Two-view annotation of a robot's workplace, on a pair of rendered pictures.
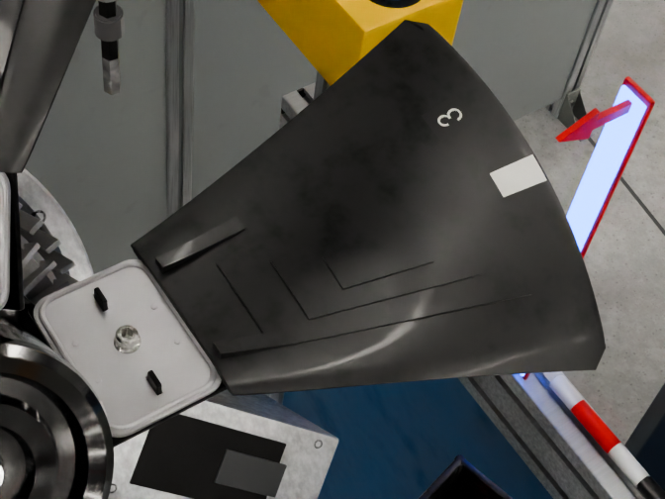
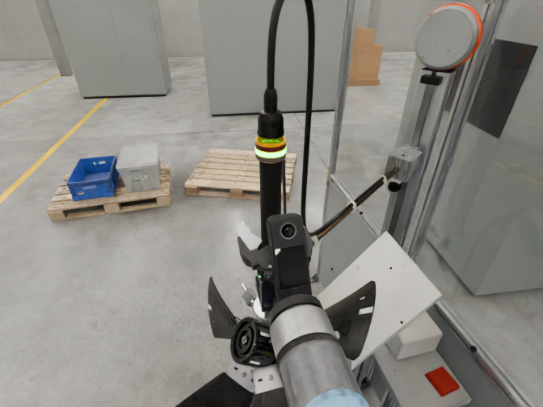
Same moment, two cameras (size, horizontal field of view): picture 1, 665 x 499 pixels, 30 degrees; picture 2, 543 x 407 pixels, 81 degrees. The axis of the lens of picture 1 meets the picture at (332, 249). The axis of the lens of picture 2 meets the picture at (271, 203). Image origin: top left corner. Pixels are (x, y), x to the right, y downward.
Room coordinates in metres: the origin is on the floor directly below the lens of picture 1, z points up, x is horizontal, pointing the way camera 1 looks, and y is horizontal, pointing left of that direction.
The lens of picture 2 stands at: (0.51, -0.28, 1.99)
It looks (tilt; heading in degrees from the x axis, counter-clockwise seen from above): 34 degrees down; 118
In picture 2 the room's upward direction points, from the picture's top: straight up
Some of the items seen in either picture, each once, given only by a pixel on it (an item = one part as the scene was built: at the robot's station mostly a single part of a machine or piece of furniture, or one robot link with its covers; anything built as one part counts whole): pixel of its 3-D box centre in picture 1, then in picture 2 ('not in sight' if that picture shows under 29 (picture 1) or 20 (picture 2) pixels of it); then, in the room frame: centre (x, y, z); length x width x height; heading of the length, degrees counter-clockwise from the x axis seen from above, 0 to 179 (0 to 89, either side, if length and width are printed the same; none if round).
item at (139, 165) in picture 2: not in sight; (142, 167); (-2.30, 1.90, 0.31); 0.60 x 0.42 x 0.33; 132
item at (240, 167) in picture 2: not in sight; (245, 172); (-1.44, 2.71, 0.07); 1.20 x 1.00 x 0.15; 20
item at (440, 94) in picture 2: not in sight; (378, 287); (0.48, 0.79, 0.90); 0.08 x 0.06 x 1.80; 167
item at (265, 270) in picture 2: not in sight; (285, 289); (0.38, 0.01, 1.63); 0.12 x 0.08 x 0.09; 130
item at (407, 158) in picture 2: not in sight; (404, 163); (0.45, 0.70, 1.54); 0.10 x 0.07 x 0.09; 77
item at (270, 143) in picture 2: not in sight; (271, 148); (0.31, 0.09, 1.80); 0.04 x 0.04 x 0.03
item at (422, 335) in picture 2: not in sight; (406, 329); (0.62, 0.62, 0.92); 0.17 x 0.16 x 0.11; 42
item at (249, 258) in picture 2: not in sight; (257, 253); (0.32, 0.03, 1.66); 0.09 x 0.05 x 0.02; 152
